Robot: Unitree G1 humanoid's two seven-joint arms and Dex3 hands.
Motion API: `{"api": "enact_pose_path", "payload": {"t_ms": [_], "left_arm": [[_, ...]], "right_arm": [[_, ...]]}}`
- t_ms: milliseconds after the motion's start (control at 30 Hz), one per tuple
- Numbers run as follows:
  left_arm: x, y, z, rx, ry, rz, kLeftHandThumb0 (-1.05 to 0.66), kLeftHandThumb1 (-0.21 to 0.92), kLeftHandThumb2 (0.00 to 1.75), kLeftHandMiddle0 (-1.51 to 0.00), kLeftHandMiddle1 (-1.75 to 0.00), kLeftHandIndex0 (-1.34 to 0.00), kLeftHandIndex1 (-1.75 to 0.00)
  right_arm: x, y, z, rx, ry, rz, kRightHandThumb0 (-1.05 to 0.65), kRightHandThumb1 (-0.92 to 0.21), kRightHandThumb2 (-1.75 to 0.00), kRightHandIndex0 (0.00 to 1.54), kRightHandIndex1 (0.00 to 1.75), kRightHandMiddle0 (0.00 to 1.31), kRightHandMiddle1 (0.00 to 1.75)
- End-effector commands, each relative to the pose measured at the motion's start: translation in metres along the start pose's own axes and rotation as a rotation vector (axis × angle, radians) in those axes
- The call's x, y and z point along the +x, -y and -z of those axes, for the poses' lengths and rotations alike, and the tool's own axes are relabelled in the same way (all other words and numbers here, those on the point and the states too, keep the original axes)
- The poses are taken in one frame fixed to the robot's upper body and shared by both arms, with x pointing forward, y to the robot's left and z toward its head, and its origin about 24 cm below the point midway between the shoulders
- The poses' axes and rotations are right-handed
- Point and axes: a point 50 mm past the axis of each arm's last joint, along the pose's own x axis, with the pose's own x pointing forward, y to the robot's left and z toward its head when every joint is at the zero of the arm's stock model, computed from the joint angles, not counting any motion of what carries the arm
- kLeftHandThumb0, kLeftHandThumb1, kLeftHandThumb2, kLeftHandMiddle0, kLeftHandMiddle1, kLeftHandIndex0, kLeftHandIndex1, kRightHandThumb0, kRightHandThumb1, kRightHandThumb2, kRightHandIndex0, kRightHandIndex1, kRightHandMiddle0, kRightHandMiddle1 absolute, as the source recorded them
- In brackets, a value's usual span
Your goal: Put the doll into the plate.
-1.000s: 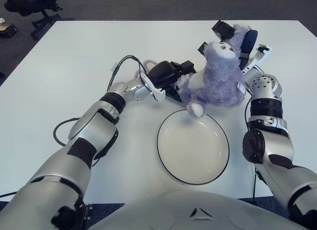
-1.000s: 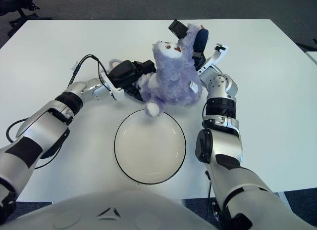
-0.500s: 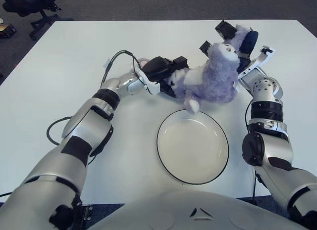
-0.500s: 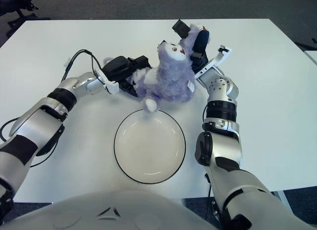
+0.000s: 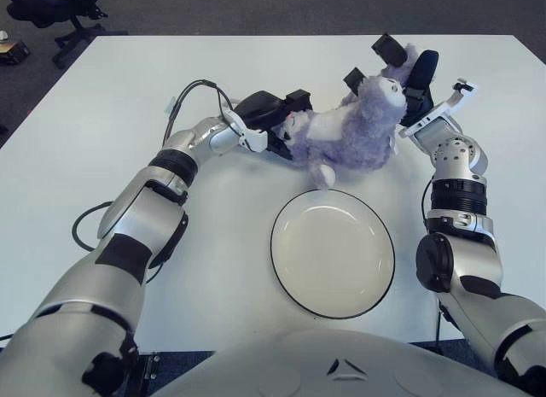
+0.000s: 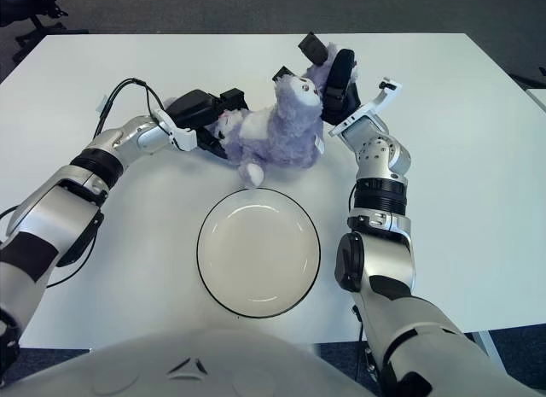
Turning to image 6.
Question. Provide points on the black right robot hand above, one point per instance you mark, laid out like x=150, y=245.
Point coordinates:
x=341, y=94

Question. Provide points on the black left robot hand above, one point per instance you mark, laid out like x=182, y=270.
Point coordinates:
x=194, y=109

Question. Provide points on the purple plush bunny doll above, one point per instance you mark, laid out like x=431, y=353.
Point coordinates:
x=281, y=136

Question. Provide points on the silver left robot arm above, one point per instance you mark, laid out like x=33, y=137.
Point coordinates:
x=55, y=209

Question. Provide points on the white plate with black rim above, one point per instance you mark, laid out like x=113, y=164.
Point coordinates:
x=258, y=252

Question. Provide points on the white side desk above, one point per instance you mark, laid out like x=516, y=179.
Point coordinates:
x=538, y=99

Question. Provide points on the black office chair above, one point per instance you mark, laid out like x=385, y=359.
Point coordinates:
x=17, y=4

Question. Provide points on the silver robot torso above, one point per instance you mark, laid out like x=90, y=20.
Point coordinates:
x=192, y=371

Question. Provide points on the white table leg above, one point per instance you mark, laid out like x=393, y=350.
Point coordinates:
x=486, y=350

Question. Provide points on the black bracket under table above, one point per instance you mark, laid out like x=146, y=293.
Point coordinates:
x=368, y=360

